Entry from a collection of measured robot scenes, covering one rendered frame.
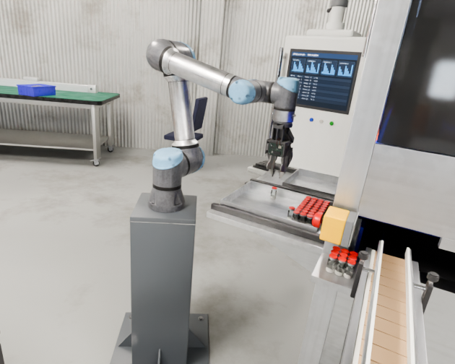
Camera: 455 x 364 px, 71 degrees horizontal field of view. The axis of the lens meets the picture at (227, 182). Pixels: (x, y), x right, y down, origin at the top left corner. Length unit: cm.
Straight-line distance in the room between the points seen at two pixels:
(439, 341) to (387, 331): 40
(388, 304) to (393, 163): 33
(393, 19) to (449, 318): 74
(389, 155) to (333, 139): 104
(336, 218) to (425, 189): 22
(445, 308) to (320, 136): 117
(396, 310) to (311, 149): 132
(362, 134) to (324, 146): 106
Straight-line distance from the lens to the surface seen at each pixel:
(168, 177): 126
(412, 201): 91
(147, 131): 524
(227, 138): 520
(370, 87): 86
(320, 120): 191
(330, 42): 192
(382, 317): 73
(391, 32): 87
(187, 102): 136
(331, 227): 85
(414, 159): 88
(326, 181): 160
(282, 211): 117
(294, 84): 115
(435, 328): 107
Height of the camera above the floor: 136
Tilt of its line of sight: 20 degrees down
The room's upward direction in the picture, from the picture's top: 6 degrees clockwise
